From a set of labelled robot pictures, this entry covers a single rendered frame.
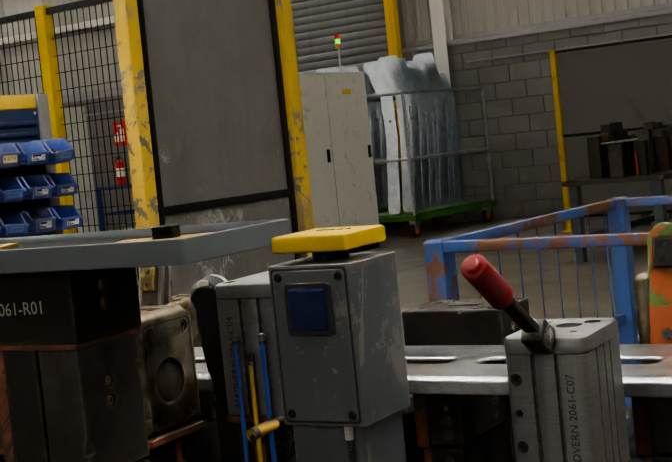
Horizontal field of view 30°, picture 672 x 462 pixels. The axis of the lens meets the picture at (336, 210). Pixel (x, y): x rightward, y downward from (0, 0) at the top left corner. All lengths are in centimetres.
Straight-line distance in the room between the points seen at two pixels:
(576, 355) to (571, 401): 4
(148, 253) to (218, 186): 376
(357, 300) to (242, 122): 395
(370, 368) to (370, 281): 6
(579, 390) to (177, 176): 359
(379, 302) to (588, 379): 18
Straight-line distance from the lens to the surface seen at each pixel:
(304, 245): 86
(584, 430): 97
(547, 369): 96
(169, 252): 88
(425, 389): 114
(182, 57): 455
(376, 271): 87
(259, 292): 107
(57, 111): 601
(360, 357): 85
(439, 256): 322
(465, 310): 136
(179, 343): 122
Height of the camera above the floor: 122
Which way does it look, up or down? 3 degrees down
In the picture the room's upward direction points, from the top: 6 degrees counter-clockwise
